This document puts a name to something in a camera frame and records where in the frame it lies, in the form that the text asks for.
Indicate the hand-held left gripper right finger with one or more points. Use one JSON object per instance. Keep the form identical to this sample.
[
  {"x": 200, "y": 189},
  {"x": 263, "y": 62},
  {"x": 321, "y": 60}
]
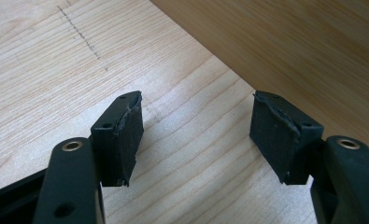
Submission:
[{"x": 274, "y": 140}]

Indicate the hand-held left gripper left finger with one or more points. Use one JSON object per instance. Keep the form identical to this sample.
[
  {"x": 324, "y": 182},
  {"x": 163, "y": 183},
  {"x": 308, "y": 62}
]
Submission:
[{"x": 120, "y": 146}]

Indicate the wooden tea box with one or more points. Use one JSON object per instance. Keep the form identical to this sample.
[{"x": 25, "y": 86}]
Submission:
[{"x": 281, "y": 43}]

